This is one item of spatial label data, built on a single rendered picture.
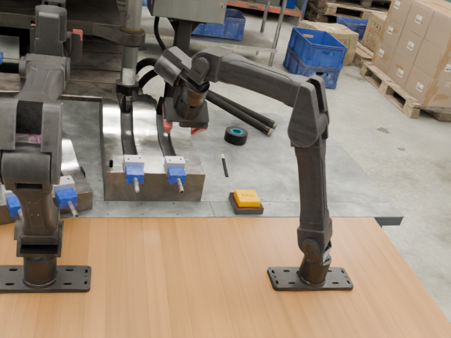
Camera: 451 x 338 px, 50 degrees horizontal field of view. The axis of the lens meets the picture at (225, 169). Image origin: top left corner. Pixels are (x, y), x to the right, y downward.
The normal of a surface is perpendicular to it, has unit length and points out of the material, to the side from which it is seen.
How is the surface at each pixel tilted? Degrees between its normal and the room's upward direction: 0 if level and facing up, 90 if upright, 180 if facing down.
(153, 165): 0
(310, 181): 89
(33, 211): 120
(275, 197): 0
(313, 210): 82
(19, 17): 90
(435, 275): 0
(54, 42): 89
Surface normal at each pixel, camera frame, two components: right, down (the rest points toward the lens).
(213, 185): 0.18, -0.85
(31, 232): 0.07, 0.88
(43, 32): 0.19, 0.50
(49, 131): 0.25, 0.08
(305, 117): -0.44, 0.38
